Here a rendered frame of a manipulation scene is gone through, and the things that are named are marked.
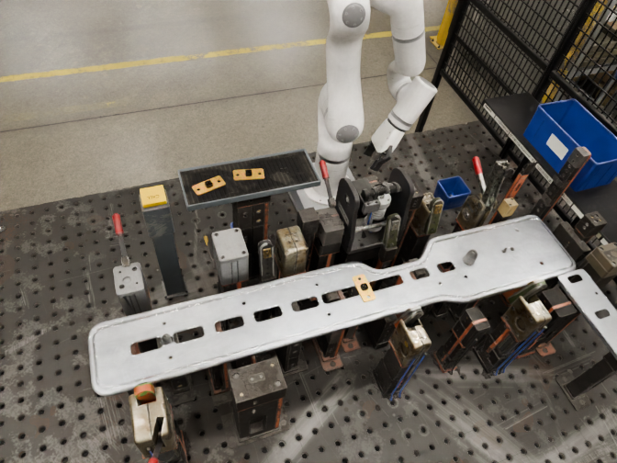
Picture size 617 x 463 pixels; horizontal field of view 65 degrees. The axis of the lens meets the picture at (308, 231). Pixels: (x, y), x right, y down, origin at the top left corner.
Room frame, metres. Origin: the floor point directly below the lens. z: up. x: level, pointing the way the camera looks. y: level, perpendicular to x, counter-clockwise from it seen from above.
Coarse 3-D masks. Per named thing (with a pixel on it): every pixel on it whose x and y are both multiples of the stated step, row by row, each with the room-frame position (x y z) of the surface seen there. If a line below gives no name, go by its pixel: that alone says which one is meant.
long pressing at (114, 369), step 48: (432, 240) 0.92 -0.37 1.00; (480, 240) 0.95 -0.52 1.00; (528, 240) 0.98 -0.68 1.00; (240, 288) 0.66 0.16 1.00; (288, 288) 0.68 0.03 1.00; (336, 288) 0.70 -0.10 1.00; (384, 288) 0.73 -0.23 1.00; (432, 288) 0.75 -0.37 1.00; (480, 288) 0.78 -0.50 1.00; (96, 336) 0.47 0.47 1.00; (144, 336) 0.49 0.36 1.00; (240, 336) 0.52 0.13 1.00; (288, 336) 0.54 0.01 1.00; (96, 384) 0.36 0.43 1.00
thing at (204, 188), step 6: (210, 180) 0.88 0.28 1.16; (216, 180) 0.88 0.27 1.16; (222, 180) 0.89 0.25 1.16; (192, 186) 0.85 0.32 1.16; (198, 186) 0.85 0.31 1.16; (204, 186) 0.85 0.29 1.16; (210, 186) 0.86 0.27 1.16; (216, 186) 0.86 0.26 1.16; (198, 192) 0.83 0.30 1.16; (204, 192) 0.83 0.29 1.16
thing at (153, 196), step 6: (156, 186) 0.83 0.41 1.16; (162, 186) 0.83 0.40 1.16; (144, 192) 0.81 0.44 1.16; (150, 192) 0.81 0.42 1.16; (156, 192) 0.81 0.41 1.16; (162, 192) 0.82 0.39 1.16; (144, 198) 0.79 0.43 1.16; (150, 198) 0.79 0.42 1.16; (156, 198) 0.79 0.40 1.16; (162, 198) 0.79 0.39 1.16; (144, 204) 0.77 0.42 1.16; (150, 204) 0.77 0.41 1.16; (156, 204) 0.78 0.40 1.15; (162, 204) 0.79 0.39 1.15
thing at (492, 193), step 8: (496, 160) 1.09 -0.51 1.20; (504, 160) 1.08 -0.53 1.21; (496, 168) 1.06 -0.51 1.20; (504, 168) 1.05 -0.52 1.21; (496, 176) 1.05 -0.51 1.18; (504, 176) 1.03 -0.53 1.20; (488, 184) 1.06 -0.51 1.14; (496, 184) 1.06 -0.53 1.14; (488, 192) 1.04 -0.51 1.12; (496, 192) 1.05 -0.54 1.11; (488, 208) 1.05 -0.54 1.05
